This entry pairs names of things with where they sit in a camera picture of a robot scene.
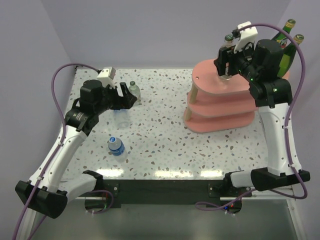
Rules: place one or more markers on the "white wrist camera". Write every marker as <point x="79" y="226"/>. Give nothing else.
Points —
<point x="106" y="77"/>
<point x="245" y="36"/>

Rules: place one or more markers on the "lying blue label water bottle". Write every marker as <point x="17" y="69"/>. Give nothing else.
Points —
<point x="121" y="118"/>

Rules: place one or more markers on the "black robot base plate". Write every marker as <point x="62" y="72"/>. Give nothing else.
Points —
<point x="205" y="195"/>

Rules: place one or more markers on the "upright blue label water bottle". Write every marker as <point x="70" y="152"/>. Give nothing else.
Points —
<point x="117" y="149"/>

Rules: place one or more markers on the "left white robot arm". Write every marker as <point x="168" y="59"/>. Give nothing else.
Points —
<point x="43" y="192"/>

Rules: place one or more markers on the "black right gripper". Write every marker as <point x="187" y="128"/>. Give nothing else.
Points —
<point x="227" y="54"/>

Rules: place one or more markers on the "pink three-tier shelf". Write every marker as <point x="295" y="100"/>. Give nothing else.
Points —
<point x="215" y="104"/>

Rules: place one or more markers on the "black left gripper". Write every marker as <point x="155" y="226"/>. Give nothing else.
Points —
<point x="125" y="102"/>

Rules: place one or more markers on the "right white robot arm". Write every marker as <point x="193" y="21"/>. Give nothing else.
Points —
<point x="259" y="65"/>

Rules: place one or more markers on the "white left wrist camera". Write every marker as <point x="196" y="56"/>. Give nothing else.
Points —
<point x="106" y="77"/>

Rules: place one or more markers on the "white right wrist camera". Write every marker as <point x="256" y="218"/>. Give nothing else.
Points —
<point x="245" y="36"/>

